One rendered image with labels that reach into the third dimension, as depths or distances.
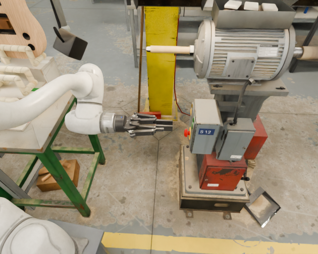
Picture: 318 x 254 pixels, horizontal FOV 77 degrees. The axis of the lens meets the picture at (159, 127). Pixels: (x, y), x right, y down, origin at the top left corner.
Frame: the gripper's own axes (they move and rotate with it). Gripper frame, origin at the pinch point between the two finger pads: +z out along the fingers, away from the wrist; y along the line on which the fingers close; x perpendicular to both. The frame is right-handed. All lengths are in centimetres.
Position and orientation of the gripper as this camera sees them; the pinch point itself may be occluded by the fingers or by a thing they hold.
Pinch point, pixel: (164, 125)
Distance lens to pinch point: 83.7
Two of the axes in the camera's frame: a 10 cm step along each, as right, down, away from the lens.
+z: 10.0, 0.4, -0.4
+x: 0.0, -6.9, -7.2
